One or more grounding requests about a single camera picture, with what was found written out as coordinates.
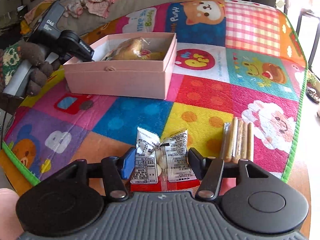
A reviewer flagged biscuit sticks pink pack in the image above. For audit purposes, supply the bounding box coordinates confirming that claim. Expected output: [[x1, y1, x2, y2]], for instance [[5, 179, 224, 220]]
[[220, 117, 254, 164]]

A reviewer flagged white candy bag green top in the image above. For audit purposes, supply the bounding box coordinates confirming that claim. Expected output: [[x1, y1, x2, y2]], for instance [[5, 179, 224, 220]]
[[131, 127, 196, 185]]

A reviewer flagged oblong bread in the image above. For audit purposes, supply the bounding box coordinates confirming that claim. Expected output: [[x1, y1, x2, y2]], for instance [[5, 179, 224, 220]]
[[101, 37, 165, 61]]

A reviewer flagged pink cardboard gift box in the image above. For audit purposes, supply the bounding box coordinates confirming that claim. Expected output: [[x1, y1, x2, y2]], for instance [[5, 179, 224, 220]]
[[63, 33, 177, 99]]

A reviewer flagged brown knit gloved left hand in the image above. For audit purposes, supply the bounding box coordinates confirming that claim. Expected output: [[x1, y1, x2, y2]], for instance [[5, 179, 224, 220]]
[[1, 41, 61, 96]]

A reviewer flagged grey bed pillow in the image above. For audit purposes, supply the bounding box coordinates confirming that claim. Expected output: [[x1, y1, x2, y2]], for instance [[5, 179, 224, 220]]
[[57, 0, 183, 35]]

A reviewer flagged pink baby clothes pile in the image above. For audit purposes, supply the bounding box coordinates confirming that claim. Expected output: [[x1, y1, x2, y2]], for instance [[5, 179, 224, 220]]
[[24, 0, 118, 24]]

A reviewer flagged colourful cartoon play mat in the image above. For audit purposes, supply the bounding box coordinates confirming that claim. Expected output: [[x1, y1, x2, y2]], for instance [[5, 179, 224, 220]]
[[1, 0, 307, 193]]

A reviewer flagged white planter pot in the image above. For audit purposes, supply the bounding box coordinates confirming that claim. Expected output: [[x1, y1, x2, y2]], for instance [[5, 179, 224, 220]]
[[306, 70, 319, 104]]

